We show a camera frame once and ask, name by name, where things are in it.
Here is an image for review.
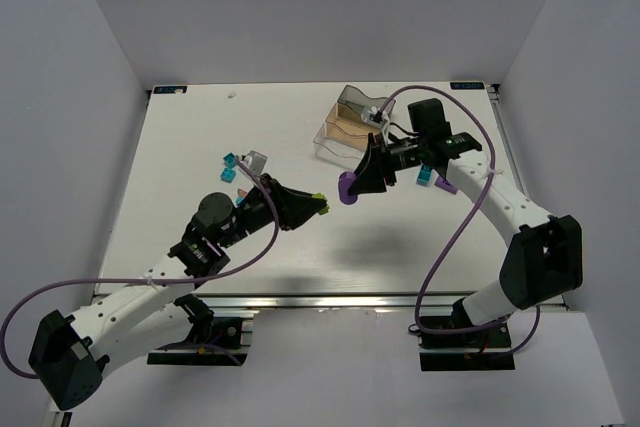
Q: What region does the purple sloped lego brick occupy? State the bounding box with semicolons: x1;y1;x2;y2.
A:
435;176;458;195

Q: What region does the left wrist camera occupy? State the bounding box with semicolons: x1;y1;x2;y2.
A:
240;150;268;176

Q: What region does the teal lego brick top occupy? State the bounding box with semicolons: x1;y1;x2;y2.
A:
223;153;237;169

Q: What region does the blue label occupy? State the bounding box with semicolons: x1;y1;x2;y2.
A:
449;81;486;90
152;85;187;95

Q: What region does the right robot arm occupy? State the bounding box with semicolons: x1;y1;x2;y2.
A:
338;99;583;335

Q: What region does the blue label left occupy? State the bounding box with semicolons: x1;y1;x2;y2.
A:
152;85;187;95

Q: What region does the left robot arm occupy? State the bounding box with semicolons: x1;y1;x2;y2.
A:
28;174;329;411

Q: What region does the clear plastic bin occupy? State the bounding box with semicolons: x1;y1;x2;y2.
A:
313;122;368;170

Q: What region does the green lego brick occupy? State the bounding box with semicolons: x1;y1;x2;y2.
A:
312;193;330;216

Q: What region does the teal lego brick lower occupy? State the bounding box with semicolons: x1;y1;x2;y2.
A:
220;167;236;183

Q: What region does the purple long lego brick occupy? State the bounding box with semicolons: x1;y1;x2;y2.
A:
338;171;357;205

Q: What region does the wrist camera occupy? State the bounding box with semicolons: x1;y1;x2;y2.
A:
361;106;390;130
240;150;268;176

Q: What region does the teal lego brick right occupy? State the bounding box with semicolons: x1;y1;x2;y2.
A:
416;165;432;187

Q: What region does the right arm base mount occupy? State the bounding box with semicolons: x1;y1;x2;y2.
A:
407;323;515;372

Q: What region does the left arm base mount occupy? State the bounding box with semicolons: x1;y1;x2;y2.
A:
147;295;250;367

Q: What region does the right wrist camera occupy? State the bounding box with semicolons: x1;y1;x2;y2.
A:
361;106;390;130

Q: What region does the blue label right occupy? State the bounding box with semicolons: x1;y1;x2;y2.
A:
449;81;486;90

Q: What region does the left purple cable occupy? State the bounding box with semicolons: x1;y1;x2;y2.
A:
0;156;281;379

